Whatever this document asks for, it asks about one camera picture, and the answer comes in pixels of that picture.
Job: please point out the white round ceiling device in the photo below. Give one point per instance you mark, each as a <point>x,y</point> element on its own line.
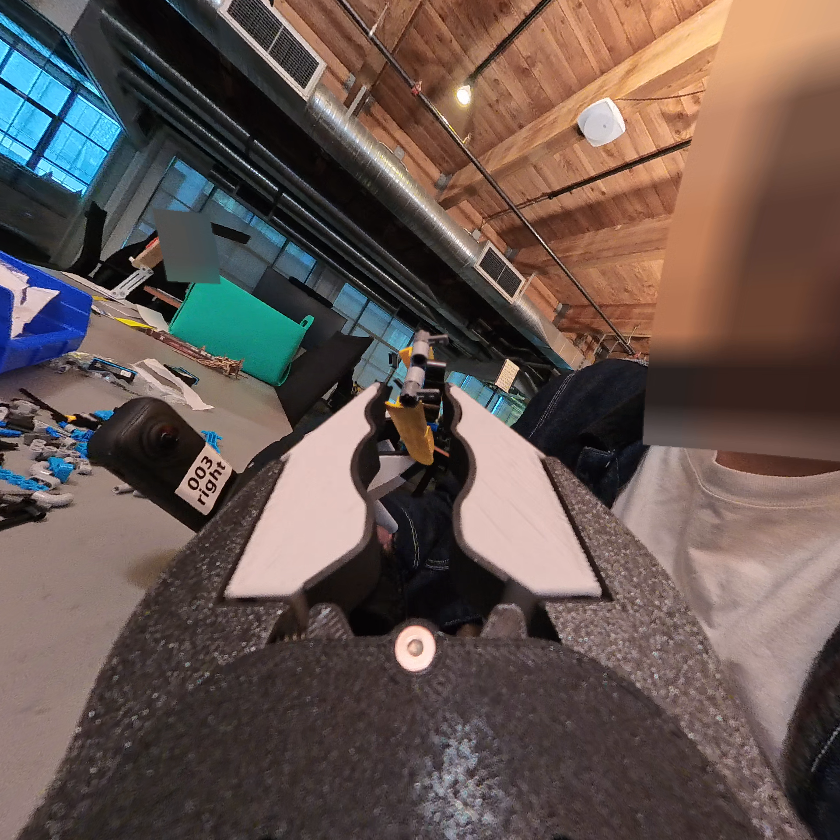
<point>600,121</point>

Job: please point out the blue yellow brick assembly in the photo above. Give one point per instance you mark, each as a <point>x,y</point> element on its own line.
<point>413,426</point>

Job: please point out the white vent grille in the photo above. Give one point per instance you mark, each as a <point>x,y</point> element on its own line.
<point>275,39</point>
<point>500,272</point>

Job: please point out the dark denim jacket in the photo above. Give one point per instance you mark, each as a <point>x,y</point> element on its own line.
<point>577,420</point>

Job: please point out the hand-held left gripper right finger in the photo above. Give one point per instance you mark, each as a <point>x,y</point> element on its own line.
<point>525,518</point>

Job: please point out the teal plastic bin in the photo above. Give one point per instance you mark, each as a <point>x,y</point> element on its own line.
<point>236,328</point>

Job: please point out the black monitor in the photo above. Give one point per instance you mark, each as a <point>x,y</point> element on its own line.
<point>295,302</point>

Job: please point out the black tilted panel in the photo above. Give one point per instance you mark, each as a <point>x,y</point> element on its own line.
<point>321,380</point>

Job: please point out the white garment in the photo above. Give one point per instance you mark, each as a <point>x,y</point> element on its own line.
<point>722,558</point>

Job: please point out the clear plastic bags bundle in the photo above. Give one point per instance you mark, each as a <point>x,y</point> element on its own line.
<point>19,302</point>

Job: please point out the wooden white desk lamp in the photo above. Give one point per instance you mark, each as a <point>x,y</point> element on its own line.
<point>138,269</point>

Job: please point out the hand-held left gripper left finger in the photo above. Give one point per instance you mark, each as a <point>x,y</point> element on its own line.
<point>302,518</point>

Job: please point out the blue plastic bin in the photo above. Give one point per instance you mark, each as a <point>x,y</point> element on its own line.
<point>39,321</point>

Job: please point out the pile of loose brick pieces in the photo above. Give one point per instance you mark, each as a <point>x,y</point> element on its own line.
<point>46,459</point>

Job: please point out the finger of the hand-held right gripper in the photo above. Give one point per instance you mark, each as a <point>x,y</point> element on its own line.
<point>392,472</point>
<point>387,517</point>

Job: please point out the black ceiling pipe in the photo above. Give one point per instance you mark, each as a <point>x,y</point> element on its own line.
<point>499,190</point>

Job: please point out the person's left forearm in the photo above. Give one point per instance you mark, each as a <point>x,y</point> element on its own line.
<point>814,754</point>

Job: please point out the small clear parts bag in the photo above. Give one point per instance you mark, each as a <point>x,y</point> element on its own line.
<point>157,380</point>

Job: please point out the silver ventilation duct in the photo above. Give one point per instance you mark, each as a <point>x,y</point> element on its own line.
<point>407,190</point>

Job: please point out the ceiling spotlight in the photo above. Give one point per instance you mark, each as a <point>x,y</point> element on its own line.
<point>463,95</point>

